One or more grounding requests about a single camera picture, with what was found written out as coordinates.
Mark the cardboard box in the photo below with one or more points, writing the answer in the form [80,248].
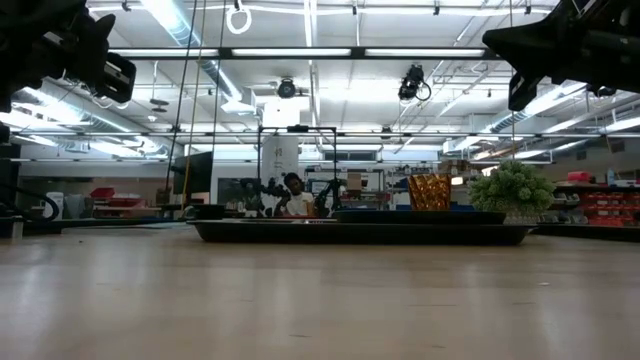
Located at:
[355,182]

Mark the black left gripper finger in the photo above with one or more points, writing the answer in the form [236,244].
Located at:
[97,35]

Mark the red storage bin shelf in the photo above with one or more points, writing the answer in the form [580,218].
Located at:
[610,205]

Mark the dark wall poster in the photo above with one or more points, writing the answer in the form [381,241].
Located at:
[232,190]

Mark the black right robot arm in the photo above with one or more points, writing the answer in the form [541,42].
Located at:
[615,15]

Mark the round ceiling camera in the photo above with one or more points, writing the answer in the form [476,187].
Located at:
[286,88]

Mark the white cylindrical column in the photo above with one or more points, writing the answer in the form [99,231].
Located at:
[280,157]

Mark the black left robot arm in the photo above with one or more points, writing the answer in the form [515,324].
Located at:
[30,45]

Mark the red storage bins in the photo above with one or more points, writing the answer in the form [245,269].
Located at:
[117,199]

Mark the black overhead light bar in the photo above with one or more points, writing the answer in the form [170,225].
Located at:
[357,52]

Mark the amber ribbed glass cup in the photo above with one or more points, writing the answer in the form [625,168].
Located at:
[429,192]

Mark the black aluminium table frame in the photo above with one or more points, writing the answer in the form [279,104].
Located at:
[590,232]

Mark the black background station frame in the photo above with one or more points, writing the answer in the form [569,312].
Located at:
[297,128]

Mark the green potted plant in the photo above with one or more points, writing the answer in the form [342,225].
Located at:
[510,190]

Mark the small red box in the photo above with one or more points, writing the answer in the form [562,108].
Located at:
[579,176]

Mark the white container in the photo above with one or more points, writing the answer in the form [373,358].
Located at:
[54,206]

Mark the black background robot arm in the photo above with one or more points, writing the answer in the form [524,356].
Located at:
[327,195]
[270,192]

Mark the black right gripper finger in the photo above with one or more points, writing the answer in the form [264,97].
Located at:
[540,45]

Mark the person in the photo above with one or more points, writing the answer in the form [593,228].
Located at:
[300,202]

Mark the black rectangular tray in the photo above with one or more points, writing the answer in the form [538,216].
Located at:
[350,234]

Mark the black monitor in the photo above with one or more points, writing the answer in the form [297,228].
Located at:
[197,172]

